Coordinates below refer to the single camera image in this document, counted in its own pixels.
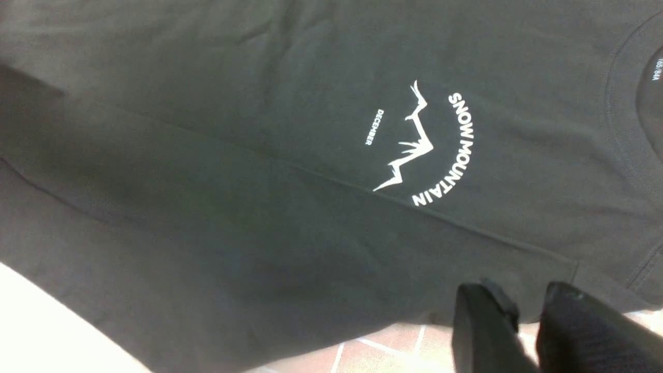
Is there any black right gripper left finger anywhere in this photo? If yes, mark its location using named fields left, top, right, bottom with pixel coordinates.
left=452, top=279, right=539, bottom=372

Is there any checkered beige tablecloth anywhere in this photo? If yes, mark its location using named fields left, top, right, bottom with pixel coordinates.
left=243, top=308, right=663, bottom=373

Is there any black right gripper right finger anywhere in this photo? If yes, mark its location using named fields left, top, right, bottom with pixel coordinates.
left=537, top=282, right=662, bottom=372

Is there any dark gray long-sleeve shirt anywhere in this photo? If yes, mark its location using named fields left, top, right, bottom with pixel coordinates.
left=2, top=1, right=661, bottom=372

